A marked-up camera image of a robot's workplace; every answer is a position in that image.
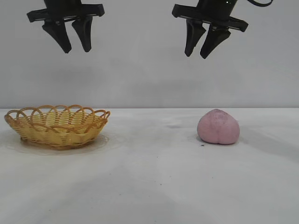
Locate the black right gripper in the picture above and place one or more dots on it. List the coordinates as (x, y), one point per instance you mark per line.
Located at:
(212, 11)

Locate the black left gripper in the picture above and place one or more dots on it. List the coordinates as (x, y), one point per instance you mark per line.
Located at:
(63, 9)

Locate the pink peach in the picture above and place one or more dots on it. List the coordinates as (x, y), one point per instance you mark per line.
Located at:
(218, 128)

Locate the yellow woven wicker basket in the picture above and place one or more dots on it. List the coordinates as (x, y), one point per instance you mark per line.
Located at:
(56, 130)

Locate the clear plastic doily mat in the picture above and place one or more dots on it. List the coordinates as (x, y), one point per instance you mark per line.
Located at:
(105, 140)

